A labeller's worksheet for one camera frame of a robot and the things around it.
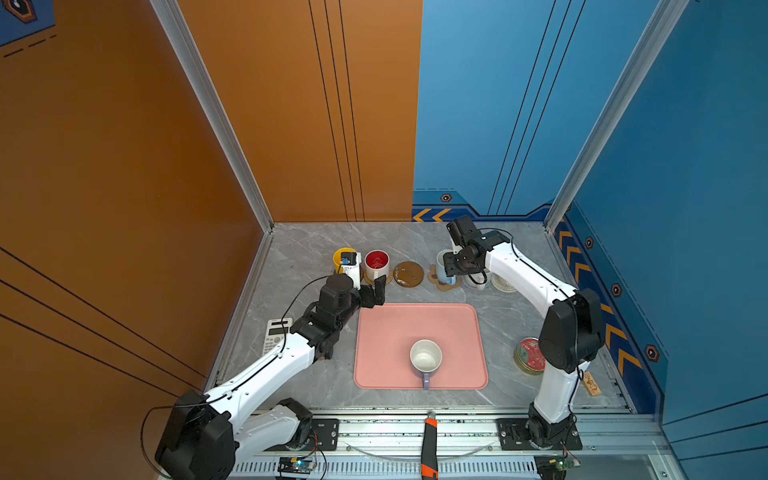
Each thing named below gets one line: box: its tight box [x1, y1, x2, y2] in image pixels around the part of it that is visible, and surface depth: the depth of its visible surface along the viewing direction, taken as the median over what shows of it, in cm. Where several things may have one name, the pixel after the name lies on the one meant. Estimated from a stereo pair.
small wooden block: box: [582, 371, 602, 396], surface depth 82 cm
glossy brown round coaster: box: [393, 261, 425, 288], surface depth 107 cm
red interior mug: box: [364, 249, 390, 281], surface depth 101 cm
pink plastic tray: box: [353, 303, 488, 390], surface depth 89 cm
